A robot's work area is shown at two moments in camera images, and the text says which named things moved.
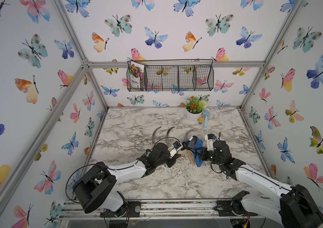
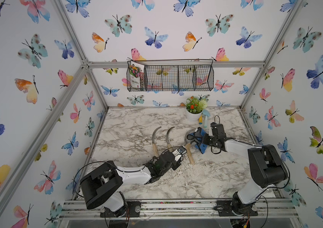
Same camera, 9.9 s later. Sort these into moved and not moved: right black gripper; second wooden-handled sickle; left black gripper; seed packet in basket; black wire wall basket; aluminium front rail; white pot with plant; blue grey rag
Moved: right black gripper; left black gripper; blue grey rag
Not moved: second wooden-handled sickle; black wire wall basket; aluminium front rail; white pot with plant; seed packet in basket
